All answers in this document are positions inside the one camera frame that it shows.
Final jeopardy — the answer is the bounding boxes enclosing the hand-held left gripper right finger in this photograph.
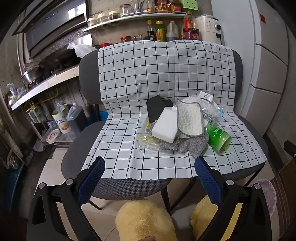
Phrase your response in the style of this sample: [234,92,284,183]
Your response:
[194,158,272,241]

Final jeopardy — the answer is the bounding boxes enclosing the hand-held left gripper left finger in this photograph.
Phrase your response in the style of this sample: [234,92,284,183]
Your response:
[26,156,105,241]

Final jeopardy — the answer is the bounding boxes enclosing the green tea bottle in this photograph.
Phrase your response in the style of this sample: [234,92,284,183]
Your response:
[205,123,232,154]

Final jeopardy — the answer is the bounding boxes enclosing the clear red label plastic bag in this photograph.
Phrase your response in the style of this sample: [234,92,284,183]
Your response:
[199,91,225,127]

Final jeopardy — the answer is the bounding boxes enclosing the grey office chair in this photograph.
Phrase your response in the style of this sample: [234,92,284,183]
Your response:
[61,49,270,210]

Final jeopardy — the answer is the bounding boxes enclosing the grey fluffy cloth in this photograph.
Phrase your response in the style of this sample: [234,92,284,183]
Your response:
[170,133,210,159]

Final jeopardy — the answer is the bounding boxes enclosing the white lidded bowl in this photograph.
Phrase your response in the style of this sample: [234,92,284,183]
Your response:
[45,129,62,142]

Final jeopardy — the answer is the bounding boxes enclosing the bin with pink bag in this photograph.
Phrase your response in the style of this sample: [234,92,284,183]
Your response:
[253,178,277,224]

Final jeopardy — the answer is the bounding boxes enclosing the yellow fluffy slippers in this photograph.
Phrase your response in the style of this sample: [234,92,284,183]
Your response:
[116,199,177,241]

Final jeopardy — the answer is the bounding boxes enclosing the dark liquid plastic jug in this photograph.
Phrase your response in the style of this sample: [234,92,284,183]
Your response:
[67,103,88,136]

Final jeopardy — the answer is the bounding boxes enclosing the white grey-edged scrub cloth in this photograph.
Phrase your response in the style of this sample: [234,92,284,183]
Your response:
[176,96,206,137]

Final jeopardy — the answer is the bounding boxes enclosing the clear plastic packaging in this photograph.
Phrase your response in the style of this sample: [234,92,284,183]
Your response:
[138,120,167,153]

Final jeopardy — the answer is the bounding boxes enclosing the cream printed bucket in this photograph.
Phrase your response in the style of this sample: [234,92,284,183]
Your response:
[51,104,73,134]

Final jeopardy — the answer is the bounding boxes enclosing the white sponge block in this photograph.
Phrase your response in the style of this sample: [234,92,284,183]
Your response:
[151,106,179,143]

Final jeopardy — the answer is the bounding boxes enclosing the brown wooden door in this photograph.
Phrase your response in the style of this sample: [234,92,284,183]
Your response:
[270,162,296,220]

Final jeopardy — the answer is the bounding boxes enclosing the gas valve unit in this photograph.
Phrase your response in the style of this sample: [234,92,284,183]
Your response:
[28,105,43,122]

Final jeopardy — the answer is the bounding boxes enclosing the black sponge block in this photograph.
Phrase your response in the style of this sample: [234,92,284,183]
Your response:
[146,95,173,124]

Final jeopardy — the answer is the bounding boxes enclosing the white kitchen counter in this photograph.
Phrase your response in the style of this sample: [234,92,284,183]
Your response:
[11,65,80,110]

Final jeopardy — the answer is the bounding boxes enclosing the crumpled clear plastic bags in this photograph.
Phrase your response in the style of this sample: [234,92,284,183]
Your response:
[6,83,26,106]

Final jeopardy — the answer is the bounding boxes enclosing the steel pot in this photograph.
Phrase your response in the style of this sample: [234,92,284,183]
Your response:
[21,66,44,84]

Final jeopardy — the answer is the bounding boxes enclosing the black and white checked cloth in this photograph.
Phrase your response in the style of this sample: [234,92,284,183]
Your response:
[91,40,266,180]

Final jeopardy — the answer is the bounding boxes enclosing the grey refrigerator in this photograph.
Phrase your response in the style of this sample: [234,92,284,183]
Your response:
[210,0,296,139]

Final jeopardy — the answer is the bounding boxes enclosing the black wok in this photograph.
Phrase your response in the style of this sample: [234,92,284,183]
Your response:
[38,50,77,67]

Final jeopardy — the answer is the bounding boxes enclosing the white plastic bag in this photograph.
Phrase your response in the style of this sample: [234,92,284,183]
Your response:
[67,38,97,58]

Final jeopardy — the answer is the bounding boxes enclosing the dark vinegar jug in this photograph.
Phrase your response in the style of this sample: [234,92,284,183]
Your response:
[166,20,179,42]

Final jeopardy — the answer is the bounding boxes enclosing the white kitchen appliance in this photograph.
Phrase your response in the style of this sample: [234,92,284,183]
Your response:
[195,14,223,44]

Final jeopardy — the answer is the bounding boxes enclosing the green yellow-cap bottle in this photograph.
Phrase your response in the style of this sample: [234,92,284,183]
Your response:
[155,21,166,42]

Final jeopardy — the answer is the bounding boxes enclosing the red label oil bottle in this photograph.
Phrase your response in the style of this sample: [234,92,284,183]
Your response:
[183,11,196,40]

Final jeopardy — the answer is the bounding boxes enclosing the dark soy sauce bottle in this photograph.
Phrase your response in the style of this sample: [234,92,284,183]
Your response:
[147,20,156,42]

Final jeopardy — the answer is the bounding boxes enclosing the green plastic basket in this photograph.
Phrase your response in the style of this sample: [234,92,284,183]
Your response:
[180,0,199,12]

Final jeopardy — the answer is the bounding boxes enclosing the white wall shelf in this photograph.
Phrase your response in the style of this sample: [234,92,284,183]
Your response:
[83,13,188,32]

